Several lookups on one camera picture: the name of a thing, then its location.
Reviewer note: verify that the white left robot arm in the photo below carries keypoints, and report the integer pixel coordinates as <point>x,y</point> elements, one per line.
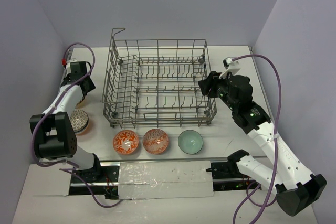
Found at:
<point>53,137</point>

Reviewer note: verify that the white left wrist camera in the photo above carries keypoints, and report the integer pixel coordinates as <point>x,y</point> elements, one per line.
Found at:
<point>66,63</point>

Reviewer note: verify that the pale green bowl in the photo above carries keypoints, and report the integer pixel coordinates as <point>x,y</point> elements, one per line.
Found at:
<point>190,142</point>

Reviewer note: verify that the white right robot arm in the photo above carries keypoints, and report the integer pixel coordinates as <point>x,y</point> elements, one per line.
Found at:
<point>295,187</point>

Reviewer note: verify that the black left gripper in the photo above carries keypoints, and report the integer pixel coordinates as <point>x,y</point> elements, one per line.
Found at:
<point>89,86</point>

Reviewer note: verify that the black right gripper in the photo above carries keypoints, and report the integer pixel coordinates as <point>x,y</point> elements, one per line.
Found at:
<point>212,81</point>

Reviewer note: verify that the white bowl orange rim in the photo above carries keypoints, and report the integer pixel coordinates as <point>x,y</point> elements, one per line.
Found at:
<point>81,103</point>

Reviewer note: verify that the grey wire dish rack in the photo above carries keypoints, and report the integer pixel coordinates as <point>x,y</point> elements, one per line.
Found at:
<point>154,83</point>

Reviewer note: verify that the black mounting rail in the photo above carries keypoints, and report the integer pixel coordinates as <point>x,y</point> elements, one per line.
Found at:
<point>107,185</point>

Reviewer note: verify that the orange geometric pattern bowl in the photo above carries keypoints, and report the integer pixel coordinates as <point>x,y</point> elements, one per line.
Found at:
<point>155,141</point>

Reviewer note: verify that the white taped sheet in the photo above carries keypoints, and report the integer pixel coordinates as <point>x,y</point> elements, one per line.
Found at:
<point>159,180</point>

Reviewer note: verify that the orange floral pattern bowl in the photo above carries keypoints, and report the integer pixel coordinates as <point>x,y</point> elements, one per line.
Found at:
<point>126,142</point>

